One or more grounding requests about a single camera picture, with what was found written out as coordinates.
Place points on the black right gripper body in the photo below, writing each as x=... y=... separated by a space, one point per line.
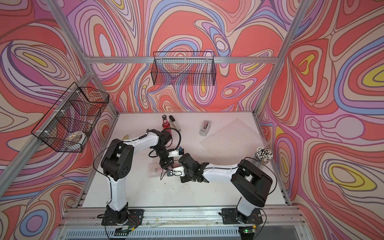
x=189 y=174

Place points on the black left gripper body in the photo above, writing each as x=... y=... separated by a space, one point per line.
x=163 y=154

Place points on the clear bubble wrap sheet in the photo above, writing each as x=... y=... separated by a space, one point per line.
x=155 y=170

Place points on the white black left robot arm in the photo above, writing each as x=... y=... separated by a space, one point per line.
x=118 y=159

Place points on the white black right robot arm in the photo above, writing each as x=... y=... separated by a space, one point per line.
x=253 y=184

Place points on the pink bottle near stapler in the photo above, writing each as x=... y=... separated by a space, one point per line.
x=166 y=125

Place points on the cup of pens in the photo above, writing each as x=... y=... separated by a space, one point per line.
x=263 y=155

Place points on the patterned bowl in basket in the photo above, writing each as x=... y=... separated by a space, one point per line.
x=74 y=140

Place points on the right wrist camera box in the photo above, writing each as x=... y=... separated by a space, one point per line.
x=177 y=172

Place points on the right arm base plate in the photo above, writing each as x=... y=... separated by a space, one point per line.
x=231 y=216

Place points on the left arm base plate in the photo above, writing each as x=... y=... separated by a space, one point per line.
x=125 y=217

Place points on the black wire basket back wall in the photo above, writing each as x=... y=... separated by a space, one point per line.
x=184 y=68

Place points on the black wire basket wall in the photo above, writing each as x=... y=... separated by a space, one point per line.
x=77 y=109
x=184 y=68

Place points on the black wire basket left wall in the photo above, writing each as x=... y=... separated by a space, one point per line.
x=77 y=109

